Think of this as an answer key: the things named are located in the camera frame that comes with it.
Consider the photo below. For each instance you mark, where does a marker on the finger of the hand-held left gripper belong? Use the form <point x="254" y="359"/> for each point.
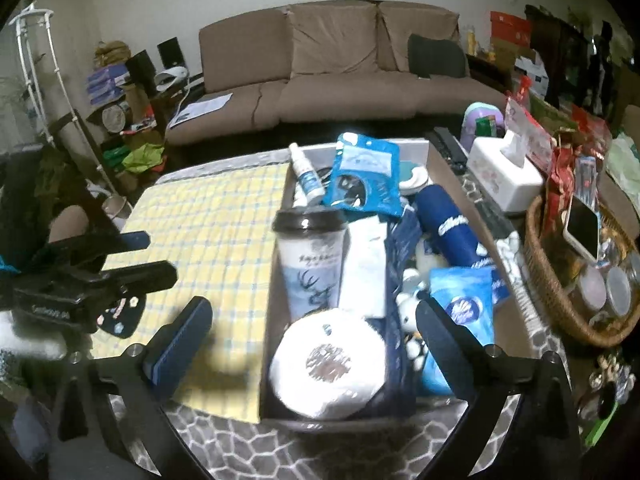
<point x="132" y="241"/>
<point x="150" y="275"/>

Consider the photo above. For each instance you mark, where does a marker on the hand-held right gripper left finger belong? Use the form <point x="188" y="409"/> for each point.
<point x="175" y="350"/>

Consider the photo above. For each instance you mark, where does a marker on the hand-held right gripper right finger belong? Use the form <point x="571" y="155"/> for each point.
<point x="440" y="345"/>

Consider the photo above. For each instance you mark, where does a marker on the black flowered hot water bottle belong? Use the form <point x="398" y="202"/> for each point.
<point x="120" y="316"/>

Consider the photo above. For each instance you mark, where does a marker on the cardboard box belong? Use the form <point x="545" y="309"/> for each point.
<point x="460" y="195"/>

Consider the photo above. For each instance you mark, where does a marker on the grey patterned desktop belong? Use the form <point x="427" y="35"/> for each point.
<point x="280" y="455"/>

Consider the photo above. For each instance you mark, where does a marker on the blue wet wipes packet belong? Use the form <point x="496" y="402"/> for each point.
<point x="462" y="305"/>

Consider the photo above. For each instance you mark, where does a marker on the brown armchair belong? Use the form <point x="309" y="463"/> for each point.
<point x="67" y="225"/>

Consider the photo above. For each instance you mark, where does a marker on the yellow checked blanket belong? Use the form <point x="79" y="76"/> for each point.
<point x="210" y="210"/>

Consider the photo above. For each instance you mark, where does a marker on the green bag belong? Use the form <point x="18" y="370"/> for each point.
<point x="145" y="156"/>

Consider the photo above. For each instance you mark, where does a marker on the dark blue carton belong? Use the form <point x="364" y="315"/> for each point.
<point x="402" y="245"/>

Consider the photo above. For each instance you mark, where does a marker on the white paper packet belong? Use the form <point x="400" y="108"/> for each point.
<point x="362" y="270"/>

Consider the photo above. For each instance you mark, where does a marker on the bag of white cotton balls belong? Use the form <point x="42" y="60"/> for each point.
<point x="512" y="260"/>

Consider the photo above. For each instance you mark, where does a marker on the blue spray can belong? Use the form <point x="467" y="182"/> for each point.
<point x="445" y="220"/>

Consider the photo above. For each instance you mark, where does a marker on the white toilet paper roll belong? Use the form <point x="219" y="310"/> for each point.
<point x="300" y="375"/>

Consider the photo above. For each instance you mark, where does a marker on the wicker basket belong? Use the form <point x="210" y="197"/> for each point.
<point x="545" y="272"/>

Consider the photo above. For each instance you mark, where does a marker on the white paper sheet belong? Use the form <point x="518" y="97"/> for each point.
<point x="200" y="109"/>

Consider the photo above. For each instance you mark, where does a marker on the deer print cup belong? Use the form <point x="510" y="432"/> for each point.
<point x="310" y="270"/>

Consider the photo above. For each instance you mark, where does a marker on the stack of blue boxes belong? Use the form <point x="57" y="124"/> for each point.
<point x="106" y="84"/>

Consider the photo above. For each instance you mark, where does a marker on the clear lidded jar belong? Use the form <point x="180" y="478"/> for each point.
<point x="620" y="290"/>
<point x="592" y="287"/>

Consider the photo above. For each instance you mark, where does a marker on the white teal round case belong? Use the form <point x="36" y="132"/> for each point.
<point x="414" y="177"/>

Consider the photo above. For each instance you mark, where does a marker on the white tissue box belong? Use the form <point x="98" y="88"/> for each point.
<point x="500" y="182"/>

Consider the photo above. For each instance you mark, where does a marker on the white smartphone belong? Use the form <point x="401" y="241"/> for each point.
<point x="582" y="230"/>

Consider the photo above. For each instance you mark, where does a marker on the white spray bottle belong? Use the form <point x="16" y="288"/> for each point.
<point x="306" y="175"/>

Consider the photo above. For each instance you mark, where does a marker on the black speaker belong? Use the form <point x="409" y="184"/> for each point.
<point x="170" y="52"/>

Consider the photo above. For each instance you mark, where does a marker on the black remote control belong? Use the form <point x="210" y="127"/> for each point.
<point x="447" y="147"/>

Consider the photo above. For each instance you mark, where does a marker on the blue pouch packet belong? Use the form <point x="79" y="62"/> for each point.
<point x="370" y="160"/>

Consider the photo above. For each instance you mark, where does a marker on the white floor stand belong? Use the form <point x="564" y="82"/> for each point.
<point x="31" y="60"/>

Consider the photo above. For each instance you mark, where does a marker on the red snack packets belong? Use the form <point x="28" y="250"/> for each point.
<point x="562" y="170"/>

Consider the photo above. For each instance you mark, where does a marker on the purple container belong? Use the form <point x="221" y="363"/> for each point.
<point x="472" y="120"/>

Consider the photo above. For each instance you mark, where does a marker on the red white packet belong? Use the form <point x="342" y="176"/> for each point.
<point x="525" y="125"/>

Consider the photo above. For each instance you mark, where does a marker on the brown sofa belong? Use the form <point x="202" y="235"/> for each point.
<point x="325" y="95"/>

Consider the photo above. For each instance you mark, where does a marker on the dark sofa cushion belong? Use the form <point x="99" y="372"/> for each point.
<point x="437" y="57"/>

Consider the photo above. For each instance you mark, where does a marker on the dark wooden cabinet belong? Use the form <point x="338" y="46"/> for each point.
<point x="555" y="52"/>

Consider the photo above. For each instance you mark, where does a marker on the red boxes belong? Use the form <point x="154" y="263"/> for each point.
<point x="510" y="30"/>

